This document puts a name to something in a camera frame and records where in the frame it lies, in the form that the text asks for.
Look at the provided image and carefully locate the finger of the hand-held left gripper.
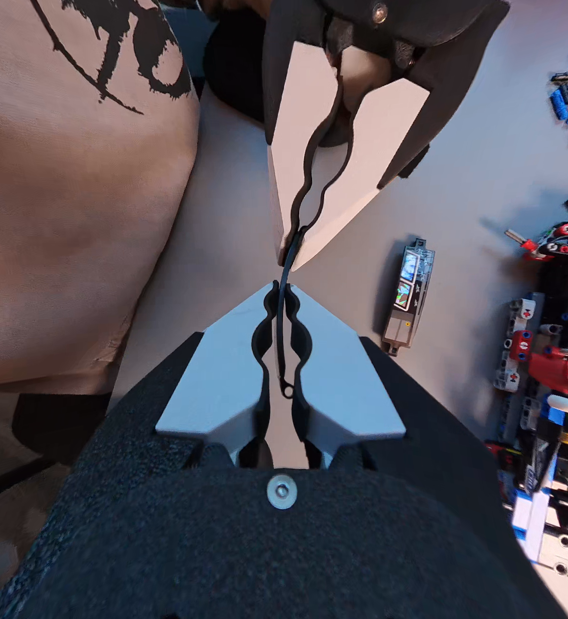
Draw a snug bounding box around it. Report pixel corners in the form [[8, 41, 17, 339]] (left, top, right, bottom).
[[294, 79, 431, 272], [268, 41, 339, 267]]

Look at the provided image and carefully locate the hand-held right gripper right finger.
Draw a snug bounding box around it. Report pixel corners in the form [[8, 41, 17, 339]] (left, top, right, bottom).
[[284, 284, 406, 469]]

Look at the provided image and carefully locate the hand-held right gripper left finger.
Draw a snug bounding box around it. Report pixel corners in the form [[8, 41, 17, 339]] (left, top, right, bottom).
[[156, 284, 280, 467]]

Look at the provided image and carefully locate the red striped curved lego panel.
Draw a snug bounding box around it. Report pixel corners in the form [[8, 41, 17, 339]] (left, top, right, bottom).
[[275, 232, 300, 399]]

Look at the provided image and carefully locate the holographic window curved lego panel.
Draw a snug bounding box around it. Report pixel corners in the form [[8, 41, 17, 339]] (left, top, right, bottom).
[[381, 236, 436, 358]]

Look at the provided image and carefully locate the lego race car model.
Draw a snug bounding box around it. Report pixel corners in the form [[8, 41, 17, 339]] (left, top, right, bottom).
[[485, 196, 568, 588]]

